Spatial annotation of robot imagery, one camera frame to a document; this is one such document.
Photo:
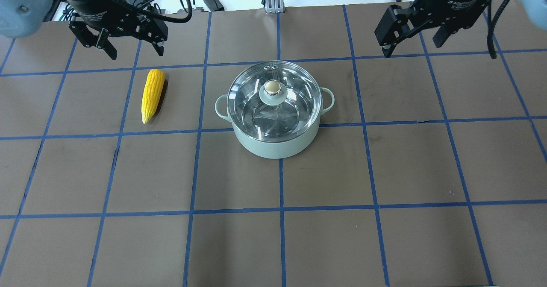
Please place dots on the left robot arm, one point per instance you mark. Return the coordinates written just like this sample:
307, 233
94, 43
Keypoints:
21, 18

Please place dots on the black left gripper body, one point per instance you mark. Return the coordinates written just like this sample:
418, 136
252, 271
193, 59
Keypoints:
99, 10

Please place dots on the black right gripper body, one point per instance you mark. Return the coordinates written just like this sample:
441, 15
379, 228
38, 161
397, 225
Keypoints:
458, 0

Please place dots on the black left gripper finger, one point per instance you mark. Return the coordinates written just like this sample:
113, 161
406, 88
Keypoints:
104, 44
158, 39

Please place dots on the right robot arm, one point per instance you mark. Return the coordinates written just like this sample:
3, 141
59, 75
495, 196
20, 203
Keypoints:
535, 10

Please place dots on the black power adapter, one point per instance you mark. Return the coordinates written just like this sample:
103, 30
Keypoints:
214, 5

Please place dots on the glass pot lid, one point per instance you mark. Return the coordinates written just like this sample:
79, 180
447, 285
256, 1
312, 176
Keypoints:
274, 101

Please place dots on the yellow corn cob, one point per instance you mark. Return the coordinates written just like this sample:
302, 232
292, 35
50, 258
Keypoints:
152, 94

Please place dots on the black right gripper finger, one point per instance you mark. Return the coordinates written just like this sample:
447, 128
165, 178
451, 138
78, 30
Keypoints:
391, 38
442, 34

